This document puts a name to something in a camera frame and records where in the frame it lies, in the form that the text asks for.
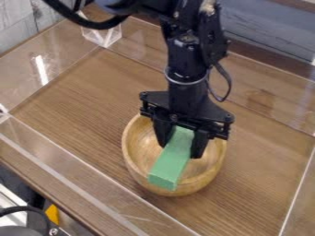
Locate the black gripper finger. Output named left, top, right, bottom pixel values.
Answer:
left=191, top=129, right=208, bottom=159
left=153, top=120, right=175, bottom=148

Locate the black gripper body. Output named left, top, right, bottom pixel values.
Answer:
left=139, top=72, right=235, bottom=140

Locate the green rectangular block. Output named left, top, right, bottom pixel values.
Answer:
left=148, top=126, right=195, bottom=191

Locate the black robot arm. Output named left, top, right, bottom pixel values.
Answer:
left=43, top=0, right=235, bottom=159

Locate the brown wooden bowl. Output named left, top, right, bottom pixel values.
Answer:
left=121, top=114, right=227, bottom=197

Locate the yellow black device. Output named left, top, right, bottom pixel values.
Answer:
left=25, top=205, right=88, bottom=236

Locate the clear acrylic enclosure wall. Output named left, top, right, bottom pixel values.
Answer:
left=0, top=19, right=315, bottom=236

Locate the clear acrylic corner bracket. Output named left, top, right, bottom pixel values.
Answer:
left=76, top=10, right=123, bottom=49

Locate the black cable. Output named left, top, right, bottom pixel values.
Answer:
left=0, top=206, right=44, bottom=236

